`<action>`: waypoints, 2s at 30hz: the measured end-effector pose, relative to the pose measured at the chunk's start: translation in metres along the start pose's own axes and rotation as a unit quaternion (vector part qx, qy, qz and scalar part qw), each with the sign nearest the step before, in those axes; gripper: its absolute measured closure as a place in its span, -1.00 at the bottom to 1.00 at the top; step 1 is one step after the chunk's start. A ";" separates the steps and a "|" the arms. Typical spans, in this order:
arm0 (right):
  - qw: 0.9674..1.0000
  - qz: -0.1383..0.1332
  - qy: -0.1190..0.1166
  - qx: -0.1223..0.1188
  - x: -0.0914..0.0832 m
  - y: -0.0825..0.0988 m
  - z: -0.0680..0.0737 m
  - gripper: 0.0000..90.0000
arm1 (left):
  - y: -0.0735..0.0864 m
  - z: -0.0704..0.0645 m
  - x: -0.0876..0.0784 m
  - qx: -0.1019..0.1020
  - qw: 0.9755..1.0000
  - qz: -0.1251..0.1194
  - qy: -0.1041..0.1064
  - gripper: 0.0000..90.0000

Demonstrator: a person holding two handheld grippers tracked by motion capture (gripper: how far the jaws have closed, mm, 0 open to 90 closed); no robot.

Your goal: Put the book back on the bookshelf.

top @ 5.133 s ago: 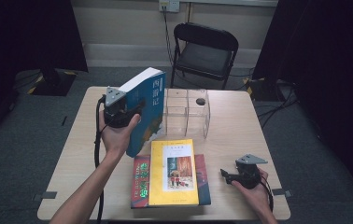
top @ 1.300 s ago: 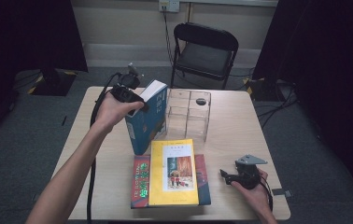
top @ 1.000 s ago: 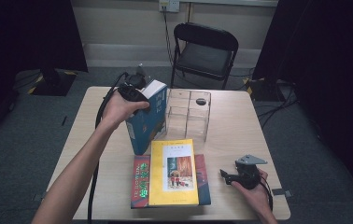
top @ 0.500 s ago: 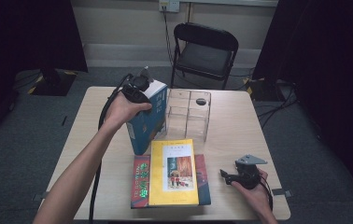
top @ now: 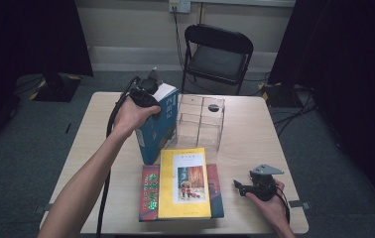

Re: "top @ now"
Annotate person's left hand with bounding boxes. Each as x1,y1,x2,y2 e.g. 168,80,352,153
112,95,162,140

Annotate red and blue book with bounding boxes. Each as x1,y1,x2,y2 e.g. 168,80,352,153
138,163,225,223

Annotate clear acrylic organizer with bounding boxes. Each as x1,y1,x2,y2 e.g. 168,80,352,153
175,93,226,154

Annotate black floor cables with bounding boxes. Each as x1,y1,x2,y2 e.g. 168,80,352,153
273,85,318,138

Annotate black wall cable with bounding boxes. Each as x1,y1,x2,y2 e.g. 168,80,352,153
172,9,189,80

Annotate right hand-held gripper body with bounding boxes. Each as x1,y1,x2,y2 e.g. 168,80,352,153
248,164,285,202

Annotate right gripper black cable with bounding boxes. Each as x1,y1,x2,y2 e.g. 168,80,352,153
274,186,291,224

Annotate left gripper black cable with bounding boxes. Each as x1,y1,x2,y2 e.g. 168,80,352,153
95,75,142,238

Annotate white wall socket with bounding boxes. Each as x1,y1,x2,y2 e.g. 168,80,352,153
168,0,192,14

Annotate yellow book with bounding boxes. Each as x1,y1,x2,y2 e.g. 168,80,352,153
157,147,212,220

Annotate black stand base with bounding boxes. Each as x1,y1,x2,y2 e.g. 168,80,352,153
258,82,309,108
29,72,83,103

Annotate black folding chair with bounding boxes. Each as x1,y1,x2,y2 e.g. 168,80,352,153
181,23,255,96

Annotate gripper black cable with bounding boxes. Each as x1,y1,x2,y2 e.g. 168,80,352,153
95,75,142,238
274,186,291,224

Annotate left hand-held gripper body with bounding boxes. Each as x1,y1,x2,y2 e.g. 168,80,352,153
129,67,164,108

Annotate person's right hand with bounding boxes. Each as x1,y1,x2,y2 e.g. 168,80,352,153
244,178,291,230

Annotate grey tape strip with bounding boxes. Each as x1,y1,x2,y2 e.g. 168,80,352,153
288,199,312,211
34,203,54,215

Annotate dark curtain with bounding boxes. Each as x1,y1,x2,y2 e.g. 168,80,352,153
0,0,94,157
268,0,375,219

